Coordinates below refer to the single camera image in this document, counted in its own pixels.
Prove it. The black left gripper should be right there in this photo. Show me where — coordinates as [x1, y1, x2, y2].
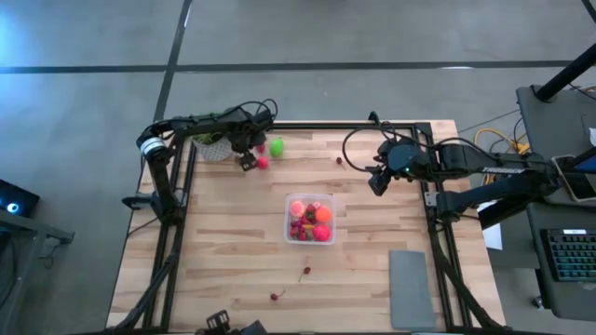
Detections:
[225, 108, 276, 172]

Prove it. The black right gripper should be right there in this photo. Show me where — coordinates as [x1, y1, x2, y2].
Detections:
[367, 138, 432, 195]

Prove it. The large red crinkled fruit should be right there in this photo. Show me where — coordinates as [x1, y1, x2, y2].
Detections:
[311, 223, 333, 243]

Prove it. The clear plastic tupperware container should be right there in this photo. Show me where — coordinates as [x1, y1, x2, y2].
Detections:
[283, 192, 338, 247]

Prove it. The triangle-patterned planter pot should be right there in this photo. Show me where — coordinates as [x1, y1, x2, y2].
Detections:
[192, 133, 235, 163]

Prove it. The grey rectangular pad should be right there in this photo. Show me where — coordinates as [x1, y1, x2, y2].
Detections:
[388, 249, 438, 332]

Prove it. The white paper sheet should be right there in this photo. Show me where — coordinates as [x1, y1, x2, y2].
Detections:
[478, 199, 505, 251]

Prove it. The grey side desk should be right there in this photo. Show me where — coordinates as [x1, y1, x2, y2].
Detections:
[515, 85, 596, 323]

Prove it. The backlit computer keyboard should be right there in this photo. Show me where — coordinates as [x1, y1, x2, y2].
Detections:
[539, 227, 596, 284]

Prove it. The black pole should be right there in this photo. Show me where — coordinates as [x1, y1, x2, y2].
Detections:
[534, 42, 596, 102]

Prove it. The black device with blue light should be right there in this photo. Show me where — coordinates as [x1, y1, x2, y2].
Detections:
[0, 178, 41, 218]

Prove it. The grey side stand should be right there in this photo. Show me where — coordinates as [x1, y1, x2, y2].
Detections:
[0, 208, 75, 327]

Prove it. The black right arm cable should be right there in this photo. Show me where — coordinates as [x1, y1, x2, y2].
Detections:
[341, 123, 423, 174]

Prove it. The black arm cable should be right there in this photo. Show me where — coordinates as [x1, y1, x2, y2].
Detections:
[341, 123, 423, 174]
[235, 97, 279, 123]

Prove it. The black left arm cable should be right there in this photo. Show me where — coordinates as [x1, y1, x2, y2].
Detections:
[235, 97, 279, 123]

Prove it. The black aluminium table frame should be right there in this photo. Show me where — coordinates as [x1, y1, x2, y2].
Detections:
[106, 119, 504, 334]

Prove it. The yellow cable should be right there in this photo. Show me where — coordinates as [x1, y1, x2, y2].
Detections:
[473, 127, 531, 155]

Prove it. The black table-level camera mount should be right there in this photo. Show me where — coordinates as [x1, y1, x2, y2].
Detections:
[194, 309, 269, 335]

